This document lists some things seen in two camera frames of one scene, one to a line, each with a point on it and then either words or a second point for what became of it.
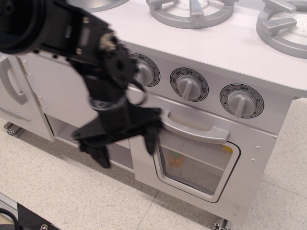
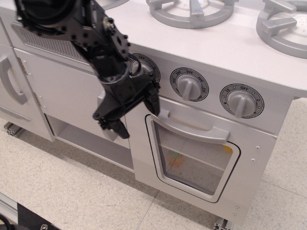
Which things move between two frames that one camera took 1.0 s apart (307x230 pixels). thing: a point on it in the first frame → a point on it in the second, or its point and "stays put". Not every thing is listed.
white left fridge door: [19, 106] stays put
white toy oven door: [223, 166] stays put
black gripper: [116, 119] → [120, 96]
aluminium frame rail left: [17, 131] stays put
